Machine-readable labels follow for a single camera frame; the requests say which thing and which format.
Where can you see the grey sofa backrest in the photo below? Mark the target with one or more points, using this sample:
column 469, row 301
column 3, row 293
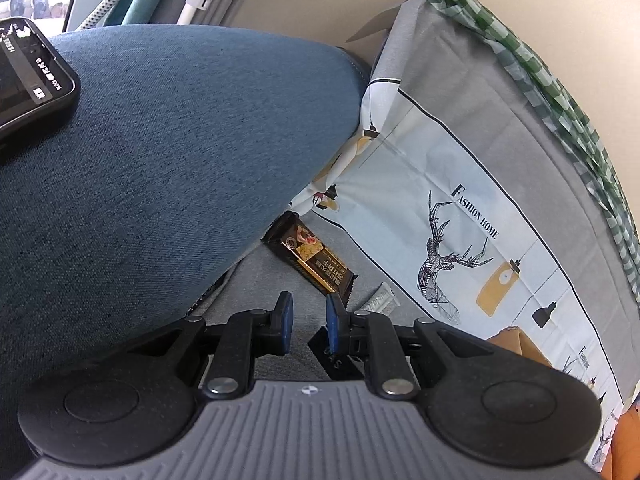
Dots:
column 456, row 77

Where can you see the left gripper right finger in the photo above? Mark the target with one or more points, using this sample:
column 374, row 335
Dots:
column 372, row 338

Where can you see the silver snack packet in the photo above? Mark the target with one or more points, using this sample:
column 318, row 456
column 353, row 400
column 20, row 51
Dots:
column 382, row 301

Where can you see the cardboard box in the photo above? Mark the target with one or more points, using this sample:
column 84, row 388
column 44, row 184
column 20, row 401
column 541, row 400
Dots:
column 512, row 338

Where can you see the green checkered cloth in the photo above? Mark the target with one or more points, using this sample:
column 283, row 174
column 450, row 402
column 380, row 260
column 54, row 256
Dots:
column 564, row 119

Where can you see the black gold snack bar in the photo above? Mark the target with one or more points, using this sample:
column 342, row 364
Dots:
column 291, row 240

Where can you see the orange cushion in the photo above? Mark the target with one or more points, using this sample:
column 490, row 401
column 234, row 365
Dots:
column 623, row 459

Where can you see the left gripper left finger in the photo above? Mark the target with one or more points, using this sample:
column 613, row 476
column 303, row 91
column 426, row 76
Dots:
column 236, row 345

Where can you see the blue sofa armrest cushion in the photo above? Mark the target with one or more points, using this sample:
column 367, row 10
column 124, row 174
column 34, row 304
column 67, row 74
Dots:
column 186, row 143

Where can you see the black smartphone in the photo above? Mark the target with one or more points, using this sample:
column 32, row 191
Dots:
column 38, row 87

